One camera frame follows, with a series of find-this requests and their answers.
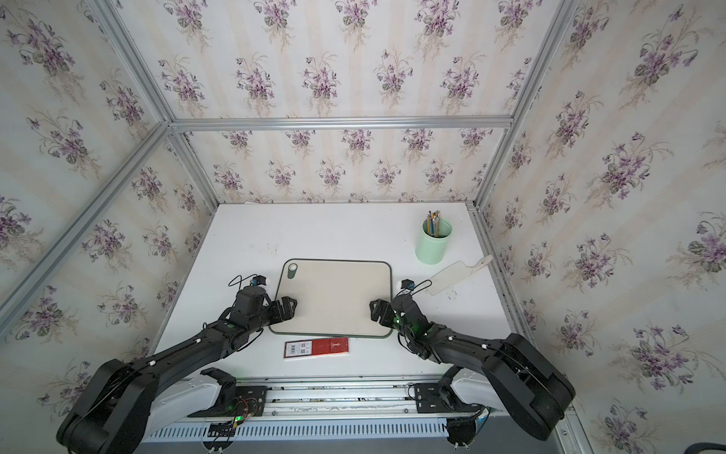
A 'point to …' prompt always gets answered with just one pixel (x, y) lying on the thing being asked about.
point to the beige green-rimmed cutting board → (334, 296)
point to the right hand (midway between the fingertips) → (380, 309)
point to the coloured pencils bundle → (433, 222)
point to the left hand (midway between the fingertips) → (291, 310)
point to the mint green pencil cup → (431, 246)
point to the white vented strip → (307, 430)
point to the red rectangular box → (316, 349)
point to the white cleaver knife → (454, 274)
